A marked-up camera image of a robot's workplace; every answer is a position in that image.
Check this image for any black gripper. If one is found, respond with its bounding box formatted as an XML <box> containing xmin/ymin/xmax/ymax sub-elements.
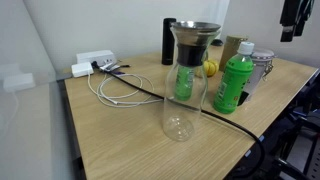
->
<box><xmin>279</xmin><ymin>0</ymin><xmax>316</xmax><ymax>43</ymax></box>

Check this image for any silver funnel filter black collar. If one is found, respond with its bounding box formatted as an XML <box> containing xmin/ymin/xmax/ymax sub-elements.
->
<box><xmin>170</xmin><ymin>20</ymin><xmax>222</xmax><ymax>67</ymax></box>

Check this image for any olive gold tin canister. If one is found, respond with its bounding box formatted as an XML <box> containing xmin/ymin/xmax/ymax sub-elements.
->
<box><xmin>218</xmin><ymin>34</ymin><xmax>249</xmax><ymax>72</ymax></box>

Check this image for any small black round object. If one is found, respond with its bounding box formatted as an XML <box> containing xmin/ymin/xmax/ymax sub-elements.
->
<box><xmin>210</xmin><ymin>38</ymin><xmax>224</xmax><ymax>47</ymax></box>

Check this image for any green bottle white cap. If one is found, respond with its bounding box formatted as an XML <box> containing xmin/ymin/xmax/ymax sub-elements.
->
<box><xmin>213</xmin><ymin>41</ymin><xmax>255</xmax><ymax>115</ymax></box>
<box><xmin>173</xmin><ymin>64</ymin><xmax>196</xmax><ymax>102</ymax></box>

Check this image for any black tag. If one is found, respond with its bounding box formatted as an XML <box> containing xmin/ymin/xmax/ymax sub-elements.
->
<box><xmin>237</xmin><ymin>90</ymin><xmax>250</xmax><ymax>107</ymax></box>

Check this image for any small yellow pumpkin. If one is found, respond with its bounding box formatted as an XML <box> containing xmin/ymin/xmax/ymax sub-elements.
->
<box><xmin>196</xmin><ymin>59</ymin><xmax>220</xmax><ymax>78</ymax></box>

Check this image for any black thermos bottle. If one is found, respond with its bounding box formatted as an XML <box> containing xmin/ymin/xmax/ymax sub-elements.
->
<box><xmin>161</xmin><ymin>17</ymin><xmax>178</xmax><ymax>66</ymax></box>

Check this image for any clear glass carafe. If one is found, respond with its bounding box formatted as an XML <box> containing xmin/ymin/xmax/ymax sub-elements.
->
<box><xmin>162</xmin><ymin>22</ymin><xmax>222</xmax><ymax>143</ymax></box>

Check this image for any silver usb plug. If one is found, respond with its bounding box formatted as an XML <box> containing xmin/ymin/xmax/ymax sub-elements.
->
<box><xmin>99</xmin><ymin>63</ymin><xmax>122</xmax><ymax>73</ymax></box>

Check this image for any white power strip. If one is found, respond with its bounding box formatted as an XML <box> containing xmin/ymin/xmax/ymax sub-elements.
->
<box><xmin>75</xmin><ymin>49</ymin><xmax>117</xmax><ymax>67</ymax></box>

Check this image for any white charger adapter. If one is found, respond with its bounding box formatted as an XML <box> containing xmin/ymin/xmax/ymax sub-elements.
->
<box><xmin>71</xmin><ymin>61</ymin><xmax>95</xmax><ymax>78</ymax></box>

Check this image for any thick black cable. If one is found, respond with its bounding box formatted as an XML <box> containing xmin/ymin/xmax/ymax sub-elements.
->
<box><xmin>90</xmin><ymin>60</ymin><xmax>267</xmax><ymax>180</ymax></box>

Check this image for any white charging cable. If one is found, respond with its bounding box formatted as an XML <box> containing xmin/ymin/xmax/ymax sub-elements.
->
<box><xmin>87</xmin><ymin>73</ymin><xmax>164</xmax><ymax>109</ymax></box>

